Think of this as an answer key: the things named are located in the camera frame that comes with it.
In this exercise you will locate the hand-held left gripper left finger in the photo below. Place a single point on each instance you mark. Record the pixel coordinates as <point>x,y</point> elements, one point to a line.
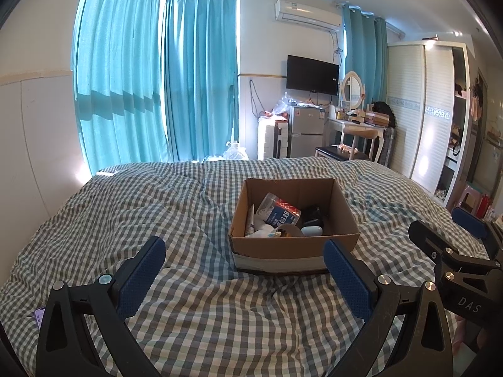
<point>143,271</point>

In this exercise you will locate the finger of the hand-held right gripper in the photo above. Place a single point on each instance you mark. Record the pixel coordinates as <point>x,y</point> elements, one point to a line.
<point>428,237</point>
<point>469,222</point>

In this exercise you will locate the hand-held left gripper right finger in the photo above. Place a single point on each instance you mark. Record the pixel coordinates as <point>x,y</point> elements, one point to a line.
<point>346,275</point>

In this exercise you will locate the light blue earbuds case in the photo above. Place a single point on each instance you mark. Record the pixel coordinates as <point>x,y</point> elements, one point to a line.
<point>311,231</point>

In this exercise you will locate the cardboard box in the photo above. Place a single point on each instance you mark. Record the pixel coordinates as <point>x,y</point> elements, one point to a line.
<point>283,251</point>

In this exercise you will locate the black trash bag roll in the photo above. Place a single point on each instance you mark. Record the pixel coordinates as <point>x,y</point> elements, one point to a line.
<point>313,214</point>

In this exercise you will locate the white plastic bottle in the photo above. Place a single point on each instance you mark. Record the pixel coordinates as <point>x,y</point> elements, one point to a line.
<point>267,229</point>

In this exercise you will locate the clear jar blue red label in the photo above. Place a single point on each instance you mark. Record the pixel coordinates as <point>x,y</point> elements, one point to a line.
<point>277,212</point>

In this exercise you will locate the white tube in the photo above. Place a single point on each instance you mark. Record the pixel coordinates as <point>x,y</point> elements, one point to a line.
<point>250,224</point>

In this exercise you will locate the person's right hand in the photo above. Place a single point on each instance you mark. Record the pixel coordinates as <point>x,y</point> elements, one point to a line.
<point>459,335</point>

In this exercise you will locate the pink plastic stool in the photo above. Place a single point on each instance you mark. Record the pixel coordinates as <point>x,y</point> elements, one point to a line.
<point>468,198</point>

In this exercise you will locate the checked grey white blanket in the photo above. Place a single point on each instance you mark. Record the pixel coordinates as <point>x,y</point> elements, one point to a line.
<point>188,212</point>

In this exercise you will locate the grey checked suitcase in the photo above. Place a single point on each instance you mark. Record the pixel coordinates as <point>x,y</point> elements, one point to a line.
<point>389,147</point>

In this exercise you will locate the white wardrobe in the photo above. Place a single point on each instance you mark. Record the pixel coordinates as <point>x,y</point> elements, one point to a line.
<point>416,125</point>

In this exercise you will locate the purple phone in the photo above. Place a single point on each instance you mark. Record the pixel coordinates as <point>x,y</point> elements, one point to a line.
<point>40,316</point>

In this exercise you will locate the chair with black seat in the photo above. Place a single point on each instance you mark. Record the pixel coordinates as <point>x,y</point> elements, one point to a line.
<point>334,152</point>

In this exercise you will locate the hanging clothes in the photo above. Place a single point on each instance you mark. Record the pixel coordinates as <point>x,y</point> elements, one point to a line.
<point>477,98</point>

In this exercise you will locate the wooden box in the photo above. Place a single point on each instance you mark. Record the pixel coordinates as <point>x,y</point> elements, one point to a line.
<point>375,118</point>

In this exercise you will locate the white dressing table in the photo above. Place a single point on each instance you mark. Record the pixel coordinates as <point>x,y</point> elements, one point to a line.
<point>346,123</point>

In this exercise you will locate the silver small fridge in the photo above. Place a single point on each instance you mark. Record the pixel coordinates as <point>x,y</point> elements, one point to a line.
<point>306,133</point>

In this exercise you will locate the white plastic bag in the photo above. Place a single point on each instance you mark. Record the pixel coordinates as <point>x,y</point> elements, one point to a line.
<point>235,152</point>

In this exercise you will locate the white suitcase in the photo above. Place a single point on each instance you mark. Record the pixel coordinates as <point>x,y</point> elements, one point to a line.
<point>269,141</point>

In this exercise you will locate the white oval mirror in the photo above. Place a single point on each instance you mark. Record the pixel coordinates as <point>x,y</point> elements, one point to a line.
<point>351,90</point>

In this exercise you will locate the clear plastic bag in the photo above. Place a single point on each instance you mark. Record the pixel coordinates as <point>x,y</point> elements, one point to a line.
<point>283,106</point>

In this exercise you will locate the narrow teal curtain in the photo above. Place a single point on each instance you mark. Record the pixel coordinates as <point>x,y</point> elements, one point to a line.
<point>363,47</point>

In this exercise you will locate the wide teal curtain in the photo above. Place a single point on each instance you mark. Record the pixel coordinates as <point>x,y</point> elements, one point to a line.
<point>118,66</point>

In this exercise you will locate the white air conditioner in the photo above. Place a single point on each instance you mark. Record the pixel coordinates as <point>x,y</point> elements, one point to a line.
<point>306,13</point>

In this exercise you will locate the black wall television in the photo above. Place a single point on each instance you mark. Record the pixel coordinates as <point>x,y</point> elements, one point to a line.
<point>312,74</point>

